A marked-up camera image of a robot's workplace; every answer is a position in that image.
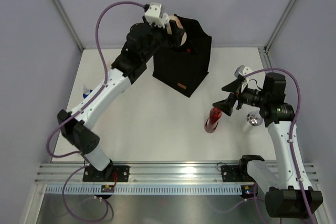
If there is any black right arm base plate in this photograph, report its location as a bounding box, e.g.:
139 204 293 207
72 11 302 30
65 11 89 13
220 165 254 182

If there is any white slotted cable duct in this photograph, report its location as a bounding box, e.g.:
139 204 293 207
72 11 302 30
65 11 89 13
46 184 242 195

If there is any orange bottle blue cap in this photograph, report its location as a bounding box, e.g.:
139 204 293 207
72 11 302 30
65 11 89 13
82 84 92 99

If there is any aluminium frame post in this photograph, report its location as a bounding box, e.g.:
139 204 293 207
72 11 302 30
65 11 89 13
264 0 298 53
51 0 85 52

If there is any red tall bottle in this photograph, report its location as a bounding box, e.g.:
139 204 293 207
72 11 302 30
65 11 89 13
204 107 222 133

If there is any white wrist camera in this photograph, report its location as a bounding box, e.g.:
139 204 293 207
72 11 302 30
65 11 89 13
234 65 252 92
144 2 169 28

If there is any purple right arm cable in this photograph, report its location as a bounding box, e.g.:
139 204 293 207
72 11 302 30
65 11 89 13
204 68 318 224

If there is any cream bottle white pump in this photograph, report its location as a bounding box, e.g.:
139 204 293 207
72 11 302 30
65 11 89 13
166 15 187 47

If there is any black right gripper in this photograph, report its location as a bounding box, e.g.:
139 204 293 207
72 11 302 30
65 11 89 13
213 78 269 116

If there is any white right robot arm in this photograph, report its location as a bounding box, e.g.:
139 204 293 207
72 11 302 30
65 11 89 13
214 72 323 219

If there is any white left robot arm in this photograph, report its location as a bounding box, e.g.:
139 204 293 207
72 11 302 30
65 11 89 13
57 15 186 182

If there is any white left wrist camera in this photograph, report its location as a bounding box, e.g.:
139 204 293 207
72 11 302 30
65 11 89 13
144 2 169 28

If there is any black canvas bag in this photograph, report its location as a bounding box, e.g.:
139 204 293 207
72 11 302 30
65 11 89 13
153 15 212 97

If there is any white bottle chrome cap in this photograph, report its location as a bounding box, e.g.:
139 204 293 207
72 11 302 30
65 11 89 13
242 111 264 133

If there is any aluminium frame post left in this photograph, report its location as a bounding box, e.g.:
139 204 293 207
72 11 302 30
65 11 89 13
51 0 85 52

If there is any aluminium frame post right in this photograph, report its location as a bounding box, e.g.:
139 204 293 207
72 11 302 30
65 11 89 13
264 0 298 53

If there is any aluminium rail front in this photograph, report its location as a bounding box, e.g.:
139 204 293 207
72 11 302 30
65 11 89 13
34 163 320 184

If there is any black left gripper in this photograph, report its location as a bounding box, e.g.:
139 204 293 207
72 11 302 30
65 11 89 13
141 15 184 62

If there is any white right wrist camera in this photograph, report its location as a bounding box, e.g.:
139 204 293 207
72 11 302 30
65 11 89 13
234 65 252 92

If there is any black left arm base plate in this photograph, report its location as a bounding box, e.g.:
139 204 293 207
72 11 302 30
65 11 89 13
82 165 130 182

